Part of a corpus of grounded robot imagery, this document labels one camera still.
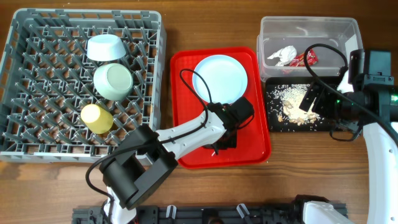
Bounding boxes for red snack wrapper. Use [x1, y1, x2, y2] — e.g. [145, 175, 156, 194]
[289, 49, 318, 67]

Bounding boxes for white napkin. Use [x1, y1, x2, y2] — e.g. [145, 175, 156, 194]
[267, 45, 297, 67]

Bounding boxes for yellow plastic cup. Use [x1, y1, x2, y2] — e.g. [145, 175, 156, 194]
[80, 104, 113, 134]

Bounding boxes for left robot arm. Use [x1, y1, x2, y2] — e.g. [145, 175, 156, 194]
[99, 96, 254, 223]

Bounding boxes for small light blue bowl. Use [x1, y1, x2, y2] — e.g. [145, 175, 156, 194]
[87, 34, 126, 62]

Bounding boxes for black rectangular tray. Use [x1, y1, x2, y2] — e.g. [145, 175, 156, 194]
[265, 77, 333, 133]

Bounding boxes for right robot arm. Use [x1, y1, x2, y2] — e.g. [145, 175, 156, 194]
[300, 45, 397, 223]

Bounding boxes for red plastic tray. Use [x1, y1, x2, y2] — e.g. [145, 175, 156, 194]
[170, 47, 271, 169]

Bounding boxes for food scraps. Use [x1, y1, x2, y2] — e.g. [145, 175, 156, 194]
[266, 84, 325, 132]

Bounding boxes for green bowl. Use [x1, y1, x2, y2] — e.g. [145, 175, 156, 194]
[93, 63, 133, 101]

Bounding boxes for grey plastic dishwasher rack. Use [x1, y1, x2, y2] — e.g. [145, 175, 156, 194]
[1, 8, 167, 163]

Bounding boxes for large light blue plate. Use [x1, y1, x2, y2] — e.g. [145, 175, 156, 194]
[192, 55, 248, 104]

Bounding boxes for clear plastic bin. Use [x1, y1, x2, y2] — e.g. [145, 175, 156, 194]
[257, 16, 363, 82]

